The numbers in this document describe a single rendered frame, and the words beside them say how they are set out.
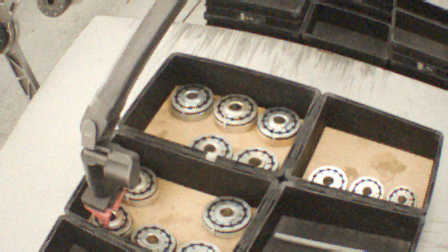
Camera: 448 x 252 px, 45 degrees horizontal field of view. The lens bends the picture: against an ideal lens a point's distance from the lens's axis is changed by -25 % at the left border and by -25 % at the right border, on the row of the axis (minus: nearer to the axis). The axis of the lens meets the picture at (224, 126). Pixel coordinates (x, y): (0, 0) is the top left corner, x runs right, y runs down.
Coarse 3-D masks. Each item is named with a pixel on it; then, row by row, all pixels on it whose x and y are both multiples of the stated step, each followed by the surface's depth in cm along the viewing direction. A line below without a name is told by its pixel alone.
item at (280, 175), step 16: (224, 64) 168; (288, 80) 164; (320, 96) 159; (128, 112) 157; (128, 128) 153; (304, 128) 152; (176, 144) 149; (224, 160) 146; (288, 160) 145; (272, 176) 142
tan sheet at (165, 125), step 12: (216, 96) 175; (168, 108) 172; (264, 108) 171; (156, 120) 169; (168, 120) 169; (180, 120) 169; (204, 120) 169; (300, 120) 168; (156, 132) 167; (168, 132) 166; (180, 132) 166; (192, 132) 166; (204, 132) 166; (216, 132) 166; (252, 132) 166; (240, 144) 163; (252, 144) 163; (264, 144) 163; (276, 156) 160
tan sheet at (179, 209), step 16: (160, 192) 153; (176, 192) 153; (192, 192) 153; (128, 208) 149; (144, 208) 149; (160, 208) 149; (176, 208) 149; (192, 208) 149; (144, 224) 145; (160, 224) 146; (176, 224) 146; (192, 224) 146; (176, 240) 142; (192, 240) 142; (208, 240) 142; (224, 240) 142
